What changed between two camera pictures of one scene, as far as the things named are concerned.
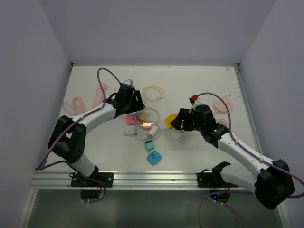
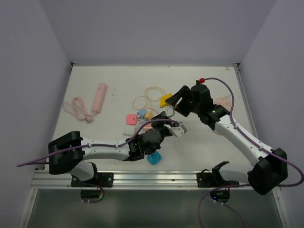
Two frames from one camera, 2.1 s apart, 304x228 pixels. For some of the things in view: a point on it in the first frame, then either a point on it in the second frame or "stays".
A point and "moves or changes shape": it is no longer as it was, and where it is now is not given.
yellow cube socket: [168, 119] moves or changes shape
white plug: [175, 134] moves or changes shape
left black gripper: [138, 104] to [161, 124]
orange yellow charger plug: [143, 116] to [148, 115]
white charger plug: [129, 81] to [177, 131]
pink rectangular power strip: [100, 98] stays
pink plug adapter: [131, 119] stays
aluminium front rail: [54, 179] stays
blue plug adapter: [154, 157] stays
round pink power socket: [220, 107] stays
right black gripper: [183, 114] to [183, 91]
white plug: [129, 130] stays
